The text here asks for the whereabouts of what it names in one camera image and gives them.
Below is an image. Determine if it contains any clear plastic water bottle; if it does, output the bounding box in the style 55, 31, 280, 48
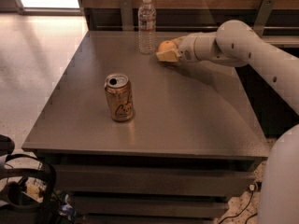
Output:
138, 0, 156, 54

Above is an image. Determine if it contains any grey drawer cabinet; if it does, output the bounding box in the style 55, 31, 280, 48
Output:
23, 32, 270, 224

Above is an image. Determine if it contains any black cable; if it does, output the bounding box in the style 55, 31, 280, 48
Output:
244, 212, 260, 224
218, 189, 255, 224

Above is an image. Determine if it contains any orange fruit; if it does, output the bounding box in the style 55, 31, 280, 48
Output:
158, 40, 177, 52

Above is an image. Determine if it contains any black bag with straps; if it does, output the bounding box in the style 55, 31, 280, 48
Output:
0, 135, 58, 224

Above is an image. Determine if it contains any white power strip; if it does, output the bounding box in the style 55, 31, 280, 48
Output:
249, 183, 258, 191

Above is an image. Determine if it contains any metal bracket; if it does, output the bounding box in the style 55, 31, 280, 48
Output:
252, 0, 277, 37
120, 0, 134, 31

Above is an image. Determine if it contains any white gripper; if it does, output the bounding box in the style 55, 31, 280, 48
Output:
156, 34, 199, 63

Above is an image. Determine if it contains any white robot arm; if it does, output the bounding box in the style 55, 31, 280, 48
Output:
156, 20, 299, 224

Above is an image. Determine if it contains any left metal bracket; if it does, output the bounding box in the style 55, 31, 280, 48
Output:
120, 0, 134, 31

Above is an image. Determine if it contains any orange soda can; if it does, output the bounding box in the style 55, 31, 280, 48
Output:
105, 73, 134, 122

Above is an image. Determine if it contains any right metal bracket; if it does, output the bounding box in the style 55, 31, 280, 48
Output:
252, 0, 277, 37

